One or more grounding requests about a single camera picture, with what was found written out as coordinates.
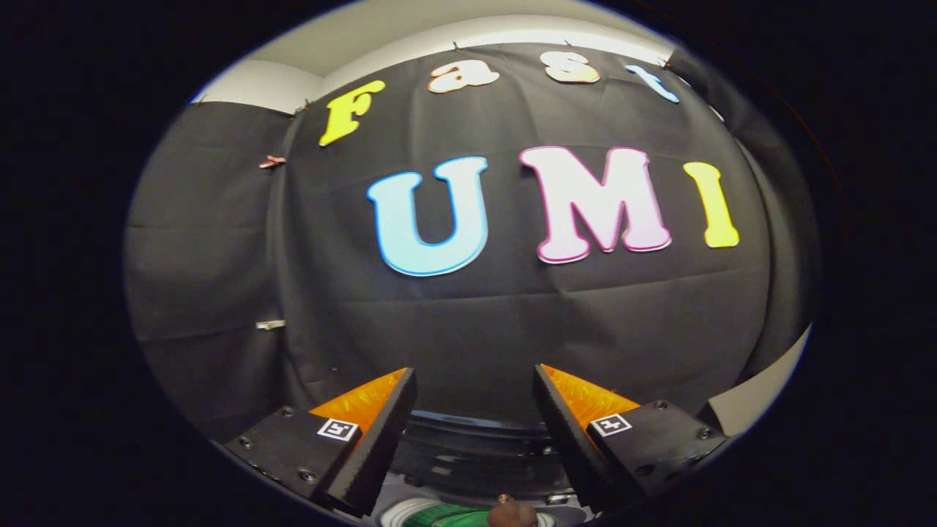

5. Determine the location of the green jersey shirt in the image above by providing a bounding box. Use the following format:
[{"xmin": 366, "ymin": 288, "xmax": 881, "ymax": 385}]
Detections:
[{"xmin": 417, "ymin": 504, "xmax": 491, "ymax": 527}]

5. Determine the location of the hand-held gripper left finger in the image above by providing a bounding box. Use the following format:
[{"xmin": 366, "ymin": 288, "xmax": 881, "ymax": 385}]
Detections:
[{"xmin": 223, "ymin": 367, "xmax": 418, "ymax": 517}]

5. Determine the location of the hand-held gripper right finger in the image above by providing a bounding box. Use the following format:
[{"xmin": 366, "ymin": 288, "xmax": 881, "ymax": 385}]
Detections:
[{"xmin": 532, "ymin": 364, "xmax": 729, "ymax": 513}]

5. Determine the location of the black backdrop cloth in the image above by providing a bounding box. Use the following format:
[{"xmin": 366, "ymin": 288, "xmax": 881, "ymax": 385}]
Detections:
[{"xmin": 123, "ymin": 40, "xmax": 819, "ymax": 444}]

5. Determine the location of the grey mini washing machine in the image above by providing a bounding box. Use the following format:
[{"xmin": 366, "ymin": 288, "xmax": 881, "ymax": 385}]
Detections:
[{"xmin": 373, "ymin": 410, "xmax": 594, "ymax": 527}]

